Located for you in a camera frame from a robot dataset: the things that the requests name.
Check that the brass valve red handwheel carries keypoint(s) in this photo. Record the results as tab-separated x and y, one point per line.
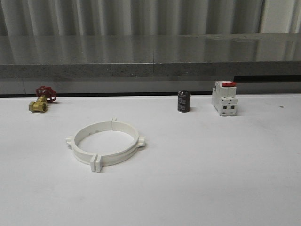
45	95

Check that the black cylindrical capacitor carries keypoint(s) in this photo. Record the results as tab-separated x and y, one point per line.
183	101

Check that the grey stone counter ledge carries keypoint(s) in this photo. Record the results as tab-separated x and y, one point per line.
187	57

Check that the white circuit breaker red switch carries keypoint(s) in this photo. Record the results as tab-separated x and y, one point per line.
224	98

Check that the white half pipe clamp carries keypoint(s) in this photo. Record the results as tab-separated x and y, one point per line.
73	141
120	156

